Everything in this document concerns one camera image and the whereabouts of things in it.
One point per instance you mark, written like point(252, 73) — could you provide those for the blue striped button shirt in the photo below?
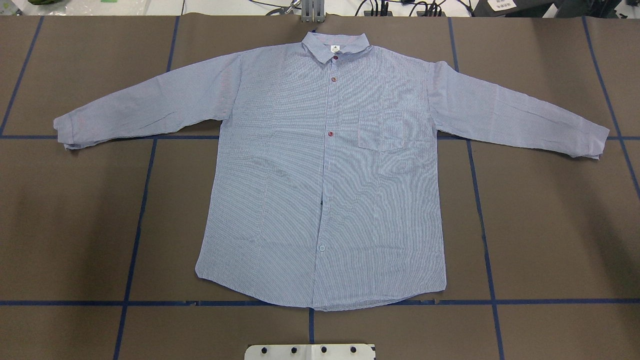
point(325, 192)

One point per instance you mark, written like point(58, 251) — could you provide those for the grey aluminium camera post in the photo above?
point(312, 11)

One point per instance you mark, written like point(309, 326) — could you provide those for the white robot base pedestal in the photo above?
point(336, 351)

